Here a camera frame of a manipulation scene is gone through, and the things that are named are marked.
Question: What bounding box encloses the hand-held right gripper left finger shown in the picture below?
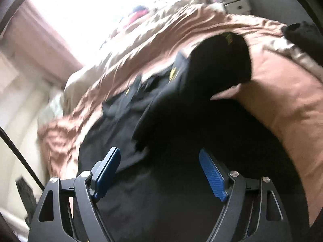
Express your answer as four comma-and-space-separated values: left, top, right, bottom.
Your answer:
27, 147, 121, 242

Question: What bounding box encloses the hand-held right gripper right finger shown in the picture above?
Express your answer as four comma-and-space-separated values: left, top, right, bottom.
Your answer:
199, 149, 309, 242

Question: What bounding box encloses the black shirt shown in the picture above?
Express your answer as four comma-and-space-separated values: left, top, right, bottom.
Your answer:
78, 33, 311, 242

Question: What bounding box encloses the colourful clothes pile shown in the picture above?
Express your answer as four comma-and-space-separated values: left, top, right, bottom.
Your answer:
111, 5, 158, 36

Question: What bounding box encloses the dark object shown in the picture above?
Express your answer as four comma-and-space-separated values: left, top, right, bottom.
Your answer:
16, 176, 38, 215

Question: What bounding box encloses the brown blanket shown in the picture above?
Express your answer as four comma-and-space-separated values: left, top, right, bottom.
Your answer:
38, 4, 323, 230

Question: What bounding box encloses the beige quilt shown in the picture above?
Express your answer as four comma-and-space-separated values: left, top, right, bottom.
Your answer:
63, 0, 323, 106

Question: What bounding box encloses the pink curtain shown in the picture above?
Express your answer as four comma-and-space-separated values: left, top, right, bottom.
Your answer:
7, 4, 85, 81

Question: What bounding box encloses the window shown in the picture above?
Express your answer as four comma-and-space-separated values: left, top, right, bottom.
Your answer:
28, 0, 192, 65

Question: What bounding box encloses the black cloth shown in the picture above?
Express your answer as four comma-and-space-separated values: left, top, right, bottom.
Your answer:
281, 22, 319, 51

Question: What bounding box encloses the white nightstand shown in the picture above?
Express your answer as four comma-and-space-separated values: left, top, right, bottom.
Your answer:
224, 0, 252, 15

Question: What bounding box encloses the black cable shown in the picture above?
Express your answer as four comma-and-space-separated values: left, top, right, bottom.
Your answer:
0, 126, 45, 191

